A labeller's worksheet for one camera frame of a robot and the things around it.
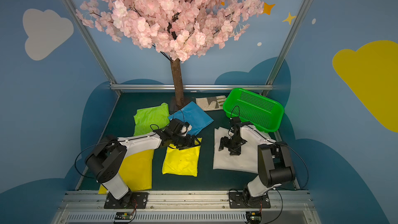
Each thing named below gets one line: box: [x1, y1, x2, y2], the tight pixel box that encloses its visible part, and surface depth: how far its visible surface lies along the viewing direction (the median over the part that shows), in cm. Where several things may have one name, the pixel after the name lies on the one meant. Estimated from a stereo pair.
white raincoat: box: [212, 126, 259, 174], surface depth 88 cm
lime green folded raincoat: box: [133, 102, 170, 137], surface depth 106 cm
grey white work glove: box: [195, 95, 227, 111], surface depth 117 cm
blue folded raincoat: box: [167, 101, 215, 136], surface depth 107 cm
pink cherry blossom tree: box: [76, 0, 264, 108], surface depth 59 cm
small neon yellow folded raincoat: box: [161, 137, 203, 177], surface depth 86 cm
